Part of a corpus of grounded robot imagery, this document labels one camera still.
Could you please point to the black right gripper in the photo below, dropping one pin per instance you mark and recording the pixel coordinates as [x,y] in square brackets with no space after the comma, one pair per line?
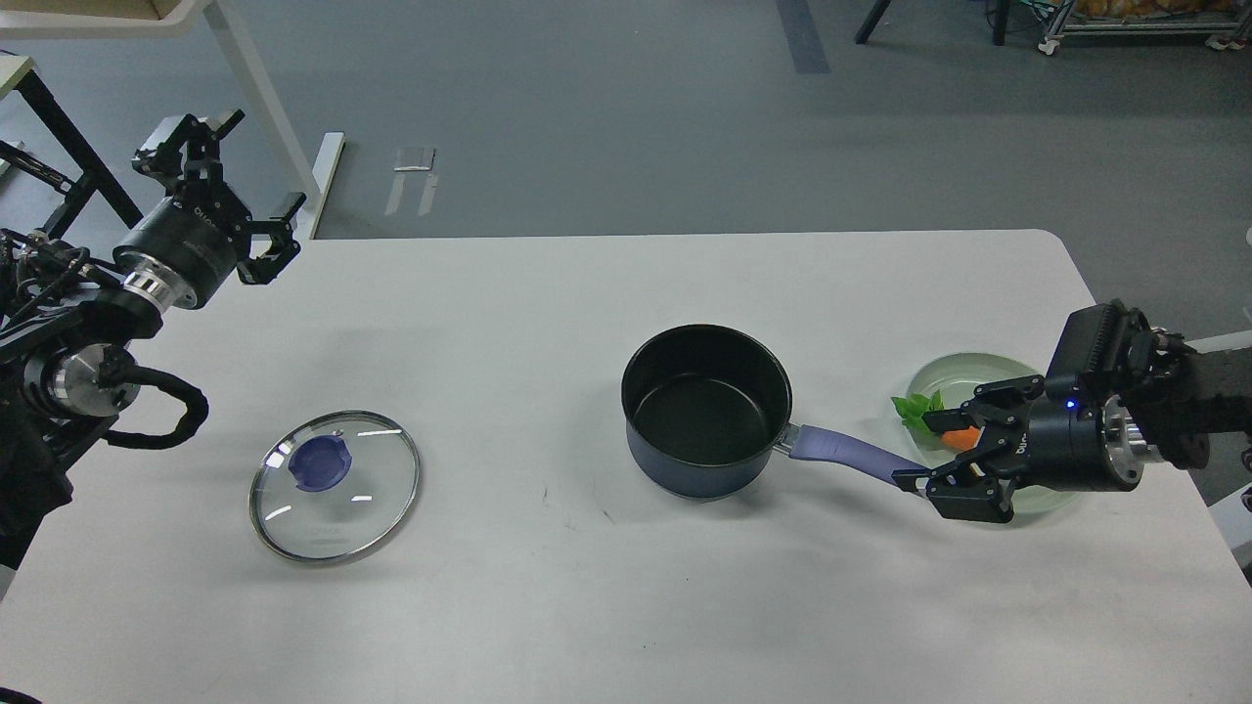
[1068,448]

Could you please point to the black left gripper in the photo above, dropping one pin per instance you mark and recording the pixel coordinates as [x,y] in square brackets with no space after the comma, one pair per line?
[194,240]

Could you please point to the blue saucepan with handle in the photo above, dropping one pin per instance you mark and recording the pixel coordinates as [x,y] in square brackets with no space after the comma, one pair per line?
[706,407]

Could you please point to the glass pot lid blue knob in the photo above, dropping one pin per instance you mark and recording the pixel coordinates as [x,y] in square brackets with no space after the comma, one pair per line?
[335,488]

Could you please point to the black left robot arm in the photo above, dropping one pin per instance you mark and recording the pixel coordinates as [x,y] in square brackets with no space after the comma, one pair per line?
[69,379]

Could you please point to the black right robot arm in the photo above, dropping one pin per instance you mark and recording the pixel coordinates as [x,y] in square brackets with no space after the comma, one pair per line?
[1117,395]

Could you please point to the orange toy carrot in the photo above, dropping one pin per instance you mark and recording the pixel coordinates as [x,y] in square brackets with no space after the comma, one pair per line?
[911,410]

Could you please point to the black metal rack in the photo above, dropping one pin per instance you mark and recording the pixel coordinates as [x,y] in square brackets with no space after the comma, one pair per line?
[20,76]

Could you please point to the black chair leg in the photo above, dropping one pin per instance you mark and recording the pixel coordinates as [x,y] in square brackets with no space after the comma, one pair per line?
[871,21]

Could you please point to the wheeled metal cart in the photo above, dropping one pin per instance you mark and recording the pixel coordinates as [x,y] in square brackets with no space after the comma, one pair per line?
[1224,25]

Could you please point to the white desk frame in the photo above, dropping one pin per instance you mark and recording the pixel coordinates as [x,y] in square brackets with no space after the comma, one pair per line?
[313,176]

